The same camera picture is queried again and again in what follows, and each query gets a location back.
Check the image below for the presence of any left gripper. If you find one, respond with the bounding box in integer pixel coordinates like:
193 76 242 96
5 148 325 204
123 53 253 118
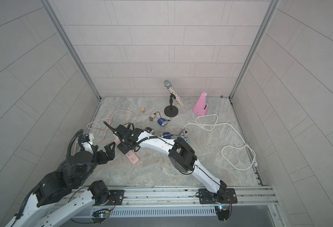
78 141 119 185

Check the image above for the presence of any beige USB charger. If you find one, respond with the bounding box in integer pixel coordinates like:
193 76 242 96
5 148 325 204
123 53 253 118
149 114 157 122

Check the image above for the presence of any white vented cable duct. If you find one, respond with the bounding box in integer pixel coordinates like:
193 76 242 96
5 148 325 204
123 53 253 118
74 206 216 219

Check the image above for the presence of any blue shaver near teal strip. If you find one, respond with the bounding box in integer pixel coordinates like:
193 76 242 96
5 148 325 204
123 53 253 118
161 132 172 139

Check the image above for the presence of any black electric shaver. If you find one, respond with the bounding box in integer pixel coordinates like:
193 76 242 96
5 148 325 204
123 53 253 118
144 127 154 134

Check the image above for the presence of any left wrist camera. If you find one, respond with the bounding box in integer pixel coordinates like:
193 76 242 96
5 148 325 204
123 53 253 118
81 133 94 144

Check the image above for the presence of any white power strip cord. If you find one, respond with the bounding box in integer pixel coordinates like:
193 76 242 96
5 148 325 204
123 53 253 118
182 114 258 171

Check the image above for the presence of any pink power strip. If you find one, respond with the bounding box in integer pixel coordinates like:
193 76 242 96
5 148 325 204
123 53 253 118
114 139 140 165

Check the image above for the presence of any circuit board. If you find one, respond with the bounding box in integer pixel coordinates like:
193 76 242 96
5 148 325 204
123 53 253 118
91 209 110 223
215 206 231 221

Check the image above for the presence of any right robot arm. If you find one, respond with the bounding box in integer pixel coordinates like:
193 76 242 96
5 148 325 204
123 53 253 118
110 124 237 204

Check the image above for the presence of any pink power strip cord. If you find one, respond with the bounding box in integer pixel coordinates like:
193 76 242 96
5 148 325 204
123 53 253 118
71 109 134 155

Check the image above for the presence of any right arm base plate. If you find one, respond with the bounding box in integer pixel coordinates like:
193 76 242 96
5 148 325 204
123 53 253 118
195 188 238 204

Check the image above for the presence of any pink metronome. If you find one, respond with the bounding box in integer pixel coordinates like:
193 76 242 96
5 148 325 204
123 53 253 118
193 91 209 116

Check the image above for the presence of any right circuit board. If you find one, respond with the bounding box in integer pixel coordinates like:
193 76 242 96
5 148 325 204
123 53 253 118
215 206 231 221

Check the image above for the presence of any black microphone stand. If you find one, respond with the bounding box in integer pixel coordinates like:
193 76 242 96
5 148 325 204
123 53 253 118
164 94 178 117

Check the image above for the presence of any left circuit board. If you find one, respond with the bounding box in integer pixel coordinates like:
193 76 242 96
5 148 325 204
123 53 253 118
91 209 110 223

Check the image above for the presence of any glitter microphone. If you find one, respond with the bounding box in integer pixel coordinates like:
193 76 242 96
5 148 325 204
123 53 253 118
164 79 184 107

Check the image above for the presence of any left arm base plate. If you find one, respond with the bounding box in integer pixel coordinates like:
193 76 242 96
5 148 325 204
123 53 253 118
104 190 125 206

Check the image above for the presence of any aluminium mounting rail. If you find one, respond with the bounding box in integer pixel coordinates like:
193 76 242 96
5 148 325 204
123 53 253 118
41 185 279 209

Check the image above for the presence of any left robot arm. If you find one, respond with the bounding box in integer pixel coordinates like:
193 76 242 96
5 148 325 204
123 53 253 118
7 129 116 227

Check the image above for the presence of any teal power strip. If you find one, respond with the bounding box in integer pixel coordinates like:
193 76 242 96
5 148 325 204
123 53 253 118
182 137 189 143

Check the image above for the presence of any pink USB charger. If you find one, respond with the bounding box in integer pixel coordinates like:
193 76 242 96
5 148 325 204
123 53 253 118
182 129 188 138

